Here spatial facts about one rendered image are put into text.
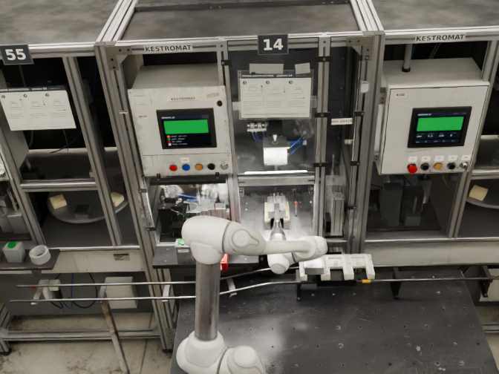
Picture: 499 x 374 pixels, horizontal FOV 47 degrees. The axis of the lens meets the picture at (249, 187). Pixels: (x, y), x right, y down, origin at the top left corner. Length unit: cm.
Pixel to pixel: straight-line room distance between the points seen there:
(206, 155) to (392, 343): 125
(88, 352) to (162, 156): 163
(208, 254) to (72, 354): 181
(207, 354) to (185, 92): 111
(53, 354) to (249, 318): 148
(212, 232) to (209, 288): 26
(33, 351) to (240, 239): 215
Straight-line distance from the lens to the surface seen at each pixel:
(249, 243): 216
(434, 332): 297
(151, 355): 373
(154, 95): 249
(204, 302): 239
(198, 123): 251
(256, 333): 288
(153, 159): 267
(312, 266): 283
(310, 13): 265
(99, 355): 382
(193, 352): 252
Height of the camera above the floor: 295
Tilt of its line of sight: 38 degrees down
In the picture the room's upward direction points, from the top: 4 degrees counter-clockwise
